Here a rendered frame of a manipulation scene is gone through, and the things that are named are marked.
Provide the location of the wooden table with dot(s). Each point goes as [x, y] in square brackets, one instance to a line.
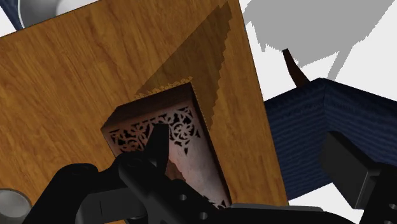
[62, 93]

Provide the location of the dark blue sofa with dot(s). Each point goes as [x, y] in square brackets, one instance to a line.
[310, 130]

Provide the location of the patterned brown robot stand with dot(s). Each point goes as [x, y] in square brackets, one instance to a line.
[192, 161]

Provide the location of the white round blue-edged object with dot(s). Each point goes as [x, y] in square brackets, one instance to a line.
[40, 11]

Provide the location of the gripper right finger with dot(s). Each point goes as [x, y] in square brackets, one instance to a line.
[350, 173]

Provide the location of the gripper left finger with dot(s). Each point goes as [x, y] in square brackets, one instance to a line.
[145, 186]

